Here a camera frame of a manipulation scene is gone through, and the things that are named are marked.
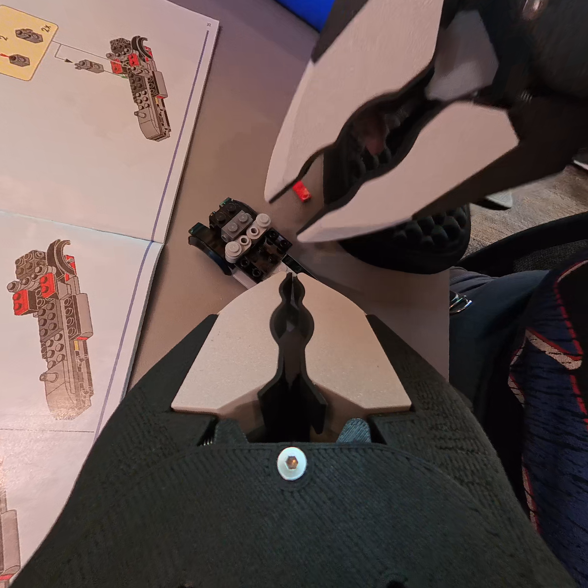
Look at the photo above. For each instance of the blue plastic tray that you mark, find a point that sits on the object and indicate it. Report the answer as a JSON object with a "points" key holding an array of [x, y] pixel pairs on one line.
{"points": [[303, 11]]}

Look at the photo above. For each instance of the grey desk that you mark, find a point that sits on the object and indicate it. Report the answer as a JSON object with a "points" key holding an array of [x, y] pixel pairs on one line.
{"points": [[220, 160]]}

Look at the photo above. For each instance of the grey black toy brick model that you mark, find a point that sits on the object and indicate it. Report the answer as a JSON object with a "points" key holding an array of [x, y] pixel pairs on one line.
{"points": [[248, 248]]}

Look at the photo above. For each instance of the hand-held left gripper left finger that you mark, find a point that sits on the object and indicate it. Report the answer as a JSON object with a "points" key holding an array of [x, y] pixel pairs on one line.
{"points": [[229, 358]]}

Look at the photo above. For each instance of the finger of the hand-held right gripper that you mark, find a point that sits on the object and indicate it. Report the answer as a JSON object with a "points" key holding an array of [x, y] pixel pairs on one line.
{"points": [[436, 160], [367, 59]]}

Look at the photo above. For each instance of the open brick instruction booklet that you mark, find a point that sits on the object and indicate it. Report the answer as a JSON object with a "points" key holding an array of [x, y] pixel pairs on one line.
{"points": [[92, 138]]}

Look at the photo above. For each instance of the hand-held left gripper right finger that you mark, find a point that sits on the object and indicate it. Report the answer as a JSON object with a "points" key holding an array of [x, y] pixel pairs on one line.
{"points": [[353, 358]]}

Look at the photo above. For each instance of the black dimpled cushion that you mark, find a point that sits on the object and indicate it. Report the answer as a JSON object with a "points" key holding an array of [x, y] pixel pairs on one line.
{"points": [[413, 248]]}

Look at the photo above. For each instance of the small red toy brick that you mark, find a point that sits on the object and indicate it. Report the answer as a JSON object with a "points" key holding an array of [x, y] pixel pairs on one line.
{"points": [[302, 190]]}

